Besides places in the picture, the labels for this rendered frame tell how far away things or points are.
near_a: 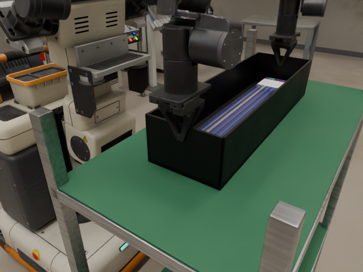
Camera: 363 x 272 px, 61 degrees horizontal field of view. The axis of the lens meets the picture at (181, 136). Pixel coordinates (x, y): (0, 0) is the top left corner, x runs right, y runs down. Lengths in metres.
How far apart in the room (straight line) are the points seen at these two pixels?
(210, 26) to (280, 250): 0.30
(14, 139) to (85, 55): 0.45
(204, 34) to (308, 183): 0.35
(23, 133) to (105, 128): 0.32
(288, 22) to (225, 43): 0.58
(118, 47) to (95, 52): 0.10
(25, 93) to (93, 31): 0.43
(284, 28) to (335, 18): 4.71
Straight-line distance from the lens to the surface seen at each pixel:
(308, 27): 3.19
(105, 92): 1.17
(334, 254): 1.88
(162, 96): 0.50
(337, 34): 5.73
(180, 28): 0.48
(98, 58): 1.05
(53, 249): 1.46
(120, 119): 1.18
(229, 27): 0.44
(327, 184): 0.66
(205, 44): 0.45
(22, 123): 1.28
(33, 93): 1.33
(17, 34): 0.93
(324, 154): 0.75
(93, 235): 1.47
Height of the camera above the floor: 1.32
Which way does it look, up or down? 30 degrees down
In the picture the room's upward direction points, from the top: straight up
